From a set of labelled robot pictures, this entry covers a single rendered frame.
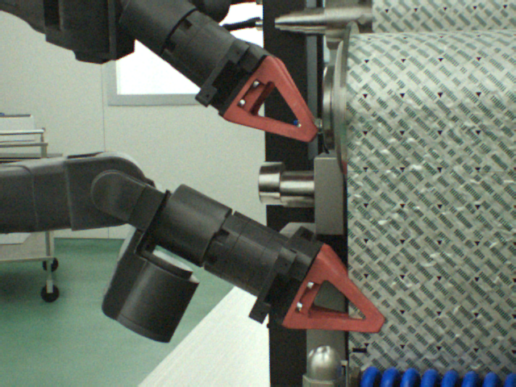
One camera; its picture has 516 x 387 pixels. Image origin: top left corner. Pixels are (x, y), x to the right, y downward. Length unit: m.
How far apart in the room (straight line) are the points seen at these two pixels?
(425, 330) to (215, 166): 5.81
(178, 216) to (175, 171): 5.88
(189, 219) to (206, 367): 0.49
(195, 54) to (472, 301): 0.32
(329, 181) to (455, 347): 0.18
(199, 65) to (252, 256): 0.18
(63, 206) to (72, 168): 0.03
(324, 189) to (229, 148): 5.69
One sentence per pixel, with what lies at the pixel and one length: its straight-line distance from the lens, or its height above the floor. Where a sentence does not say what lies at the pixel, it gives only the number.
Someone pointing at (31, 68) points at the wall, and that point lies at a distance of 6.99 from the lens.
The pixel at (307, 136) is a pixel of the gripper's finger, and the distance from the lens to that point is 0.84.
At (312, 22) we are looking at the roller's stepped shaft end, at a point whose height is 1.33.
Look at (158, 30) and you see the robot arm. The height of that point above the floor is 1.32.
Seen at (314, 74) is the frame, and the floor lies 1.27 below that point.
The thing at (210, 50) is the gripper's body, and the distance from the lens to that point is 0.84.
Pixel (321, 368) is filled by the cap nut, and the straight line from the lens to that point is 0.72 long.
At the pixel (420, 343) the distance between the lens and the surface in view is 0.79.
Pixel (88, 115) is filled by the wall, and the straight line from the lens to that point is 6.83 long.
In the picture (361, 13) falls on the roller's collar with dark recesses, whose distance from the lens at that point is 1.05.
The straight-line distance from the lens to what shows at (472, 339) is 0.79.
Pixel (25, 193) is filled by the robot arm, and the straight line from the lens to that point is 0.77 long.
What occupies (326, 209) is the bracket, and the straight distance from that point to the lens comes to 0.85.
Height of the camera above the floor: 1.29
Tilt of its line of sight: 8 degrees down
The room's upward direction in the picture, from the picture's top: 1 degrees counter-clockwise
